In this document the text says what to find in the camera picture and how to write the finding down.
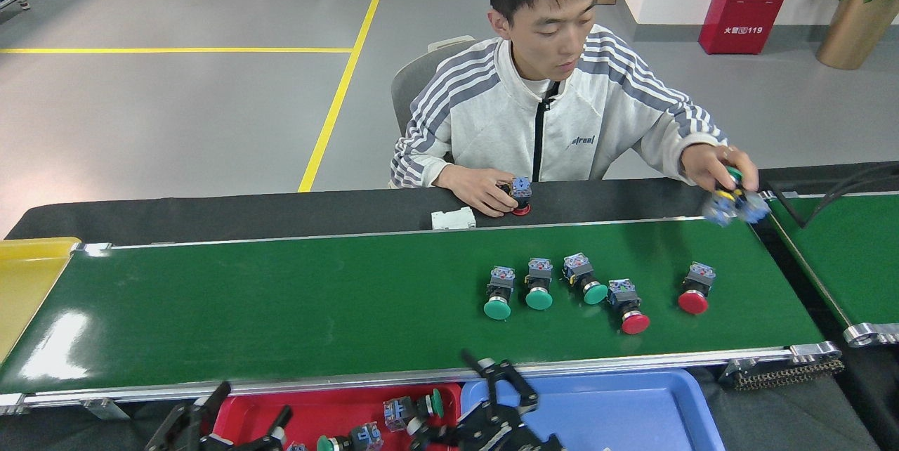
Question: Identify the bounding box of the conveyor drive chain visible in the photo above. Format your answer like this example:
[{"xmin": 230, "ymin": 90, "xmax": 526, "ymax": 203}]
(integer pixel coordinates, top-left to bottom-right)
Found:
[{"xmin": 723, "ymin": 358, "xmax": 845, "ymax": 391}]

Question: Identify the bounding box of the blue plastic tray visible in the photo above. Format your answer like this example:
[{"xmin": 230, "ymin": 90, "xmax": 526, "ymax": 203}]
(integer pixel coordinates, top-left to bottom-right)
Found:
[{"xmin": 460, "ymin": 368, "xmax": 726, "ymax": 451}]

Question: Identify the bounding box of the grey office chair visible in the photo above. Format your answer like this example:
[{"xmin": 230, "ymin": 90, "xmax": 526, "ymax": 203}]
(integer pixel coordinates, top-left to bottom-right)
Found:
[{"xmin": 390, "ymin": 34, "xmax": 478, "ymax": 188}]

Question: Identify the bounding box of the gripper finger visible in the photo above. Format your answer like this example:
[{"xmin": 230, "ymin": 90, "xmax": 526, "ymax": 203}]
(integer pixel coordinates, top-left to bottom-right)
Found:
[
  {"xmin": 232, "ymin": 407, "xmax": 292, "ymax": 451},
  {"xmin": 461, "ymin": 351, "xmax": 540, "ymax": 413},
  {"xmin": 144, "ymin": 384, "xmax": 232, "ymax": 451},
  {"xmin": 407, "ymin": 417, "xmax": 468, "ymax": 451}
]

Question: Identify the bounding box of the white circuit breaker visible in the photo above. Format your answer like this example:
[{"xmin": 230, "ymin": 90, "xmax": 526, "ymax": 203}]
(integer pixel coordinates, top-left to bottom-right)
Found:
[{"xmin": 430, "ymin": 206, "xmax": 478, "ymax": 232}]

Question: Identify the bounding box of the green switch with yellow ring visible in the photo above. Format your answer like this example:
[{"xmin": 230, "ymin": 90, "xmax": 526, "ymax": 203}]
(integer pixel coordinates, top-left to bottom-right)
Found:
[{"xmin": 723, "ymin": 166, "xmax": 773, "ymax": 225}]

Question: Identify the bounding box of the red fire extinguisher cabinet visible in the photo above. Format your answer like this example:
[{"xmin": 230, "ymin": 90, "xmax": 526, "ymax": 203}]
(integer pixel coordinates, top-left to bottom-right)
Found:
[{"xmin": 698, "ymin": 0, "xmax": 803, "ymax": 55}]

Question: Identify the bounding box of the yellow plastic tray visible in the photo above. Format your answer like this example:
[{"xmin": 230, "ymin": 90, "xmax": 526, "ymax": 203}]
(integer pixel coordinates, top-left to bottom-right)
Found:
[{"xmin": 0, "ymin": 237, "xmax": 81, "ymax": 364}]

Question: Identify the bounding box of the person's left hand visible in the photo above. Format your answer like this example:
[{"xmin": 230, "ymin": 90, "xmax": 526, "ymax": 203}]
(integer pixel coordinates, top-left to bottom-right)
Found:
[{"xmin": 680, "ymin": 145, "xmax": 759, "ymax": 192}]

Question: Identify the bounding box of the green conveyor belt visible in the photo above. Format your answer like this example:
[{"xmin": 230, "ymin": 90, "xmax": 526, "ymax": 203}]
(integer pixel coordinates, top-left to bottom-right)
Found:
[
  {"xmin": 0, "ymin": 216, "xmax": 844, "ymax": 415},
  {"xmin": 759, "ymin": 190, "xmax": 899, "ymax": 348}
]

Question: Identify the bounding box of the gold plant pot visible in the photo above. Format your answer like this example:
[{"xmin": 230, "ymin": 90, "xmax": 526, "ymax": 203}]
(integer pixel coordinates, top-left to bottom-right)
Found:
[{"xmin": 816, "ymin": 0, "xmax": 899, "ymax": 71}]

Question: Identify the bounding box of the green push button switch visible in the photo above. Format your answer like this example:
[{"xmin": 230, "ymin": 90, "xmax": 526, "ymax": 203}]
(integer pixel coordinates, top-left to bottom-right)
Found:
[
  {"xmin": 524, "ymin": 257, "xmax": 555, "ymax": 311},
  {"xmin": 483, "ymin": 265, "xmax": 518, "ymax": 321},
  {"xmin": 561, "ymin": 251, "xmax": 610, "ymax": 306},
  {"xmin": 315, "ymin": 422, "xmax": 384, "ymax": 451},
  {"xmin": 382, "ymin": 387, "xmax": 445, "ymax": 433}
]

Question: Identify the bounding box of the black hose bundle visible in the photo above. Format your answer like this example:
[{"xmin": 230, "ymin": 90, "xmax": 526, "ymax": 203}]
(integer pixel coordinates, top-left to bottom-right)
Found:
[{"xmin": 769, "ymin": 162, "xmax": 899, "ymax": 228}]

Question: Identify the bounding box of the person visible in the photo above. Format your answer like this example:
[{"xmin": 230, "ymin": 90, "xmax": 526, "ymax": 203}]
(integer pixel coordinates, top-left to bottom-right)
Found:
[{"xmin": 388, "ymin": 0, "xmax": 761, "ymax": 218}]

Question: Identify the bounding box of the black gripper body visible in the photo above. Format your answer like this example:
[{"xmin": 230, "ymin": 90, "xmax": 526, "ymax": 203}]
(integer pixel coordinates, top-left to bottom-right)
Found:
[{"xmin": 449, "ymin": 402, "xmax": 563, "ymax": 451}]

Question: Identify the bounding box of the person's right hand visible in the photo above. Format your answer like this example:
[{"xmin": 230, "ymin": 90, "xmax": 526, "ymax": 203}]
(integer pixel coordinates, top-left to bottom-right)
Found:
[{"xmin": 437, "ymin": 165, "xmax": 517, "ymax": 218}]

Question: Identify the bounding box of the red plastic tray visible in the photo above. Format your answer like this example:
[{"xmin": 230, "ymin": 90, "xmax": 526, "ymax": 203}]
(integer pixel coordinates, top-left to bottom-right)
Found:
[{"xmin": 213, "ymin": 382, "xmax": 463, "ymax": 451}]

